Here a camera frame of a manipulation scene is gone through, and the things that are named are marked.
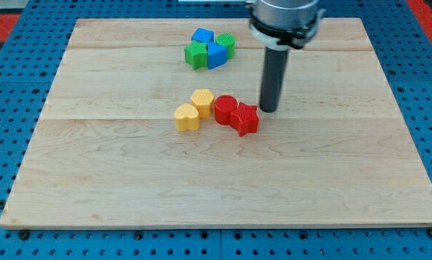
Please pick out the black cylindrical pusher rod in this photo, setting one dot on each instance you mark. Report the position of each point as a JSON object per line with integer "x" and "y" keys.
{"x": 274, "y": 67}

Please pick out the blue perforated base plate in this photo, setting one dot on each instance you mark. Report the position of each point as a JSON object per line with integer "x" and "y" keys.
{"x": 32, "y": 53}

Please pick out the green star block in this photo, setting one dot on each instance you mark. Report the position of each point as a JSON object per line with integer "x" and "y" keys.
{"x": 196, "y": 55}

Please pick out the wooden board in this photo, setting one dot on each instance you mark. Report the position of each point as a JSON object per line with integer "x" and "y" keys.
{"x": 105, "y": 153}

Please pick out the yellow heart block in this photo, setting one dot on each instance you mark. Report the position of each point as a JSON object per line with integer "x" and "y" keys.
{"x": 186, "y": 118}

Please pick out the blue cube block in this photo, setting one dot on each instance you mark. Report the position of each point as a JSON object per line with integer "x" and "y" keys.
{"x": 203, "y": 35}

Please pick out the blue triangle block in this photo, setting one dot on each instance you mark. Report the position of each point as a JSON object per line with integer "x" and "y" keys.
{"x": 217, "y": 55}

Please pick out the green circle block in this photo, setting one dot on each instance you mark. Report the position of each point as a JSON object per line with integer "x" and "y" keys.
{"x": 227, "y": 40}

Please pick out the yellow pentagon block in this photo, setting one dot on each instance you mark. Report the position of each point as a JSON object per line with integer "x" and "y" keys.
{"x": 203, "y": 100}

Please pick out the red star block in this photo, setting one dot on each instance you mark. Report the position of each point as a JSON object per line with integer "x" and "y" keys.
{"x": 244, "y": 119}

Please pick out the red circle block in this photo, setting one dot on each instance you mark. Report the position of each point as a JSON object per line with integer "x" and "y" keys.
{"x": 224, "y": 106}

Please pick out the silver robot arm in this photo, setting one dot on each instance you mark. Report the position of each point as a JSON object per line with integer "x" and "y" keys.
{"x": 281, "y": 25}

